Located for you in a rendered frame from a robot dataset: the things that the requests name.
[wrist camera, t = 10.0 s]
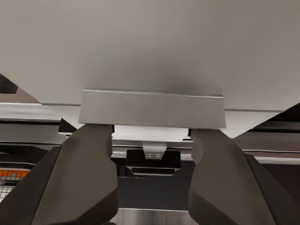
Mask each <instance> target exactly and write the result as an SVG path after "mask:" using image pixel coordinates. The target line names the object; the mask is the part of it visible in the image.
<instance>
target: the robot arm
mask: <svg viewBox="0 0 300 225"><path fill-rule="evenodd" d="M113 133H115V126H114V125H100V124H85V125H83V126H82V127H80V128H79V129H77V130H76V131H75V132H74V133H72V134H71V135H70V136H69V137H68V138H67V139H66V140H65V141H64V142H63V143H62V144H61V145H60V146H54V147H53V148H52V149H51V150H50V151H49V152H48V153H47V154H46V155H45V156H44V157H43V158H42V159H41V160H40V161H39V162H38V163H37V164H36V165H35V166H34V167H33V169H32V170H31V171H30V172H29V173H28V174H27V175H26V176H25V177H24V178H23V179H22V180H21V181H20V182H19V183H18V184H17V185H16V186H15V187H14V188H13V189H12V190H11V191H10V193H9V194H8V195H7V196H6V197H5V198H4V199H3V200H2V201H1V202H0V225H116V224H115V223H113V222H109V221H110V220H111V219H112V218H113V217H115V215H116V214H117V212H118V183H117V168H116V165H115V163H114V162H113V161H112V160H111V159H110V157H111V156H112V154H113V146H112V134H113ZM188 136H189V137H190V138H191V139H192V141H193V143H194V144H193V148H192V154H191V158H192V159H193V161H194V162H195V164H196V166H195V168H194V172H193V176H192V181H191V185H190V189H189V193H188V212H189V215H190V216H191V218H192V219H193V220H194V221H195V222H197V223H198V224H199V225H300V206H299V204H298V203H297V202H296V201H295V200H294V199H293V198H292V197H291V196H290V195H289V194H288V193H287V192H286V190H285V189H284V188H283V187H282V186H281V185H280V184H279V183H278V182H277V181H276V180H275V179H274V178H273V177H272V176H271V175H270V173H269V172H268V171H267V170H266V169H265V168H264V167H263V166H262V165H261V164H260V163H259V162H258V161H257V160H256V158H255V157H254V156H253V155H250V154H245V153H244V152H243V151H242V150H241V148H240V147H239V146H238V145H237V144H236V143H235V142H234V141H233V140H232V139H231V138H229V137H228V136H227V135H226V134H224V133H223V132H222V131H220V130H213V129H188Z"/></svg>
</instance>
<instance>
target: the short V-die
mask: <svg viewBox="0 0 300 225"><path fill-rule="evenodd" d="M76 130H77V129H76V128H75V127H74V126H72V125H71V124H70V123H68V122H67V121H65V120H64V119H62V118H61V121H60V126H59V130H58V133H59V134H66V137H69V136H70V135H71V134H72V133H74V132H75V131H76ZM112 140H127V139H114V138H113V136H112ZM131 141H137V140H131ZM143 141H147V140H143ZM181 142H193V141H192V139H183V140H182V141H181Z"/></svg>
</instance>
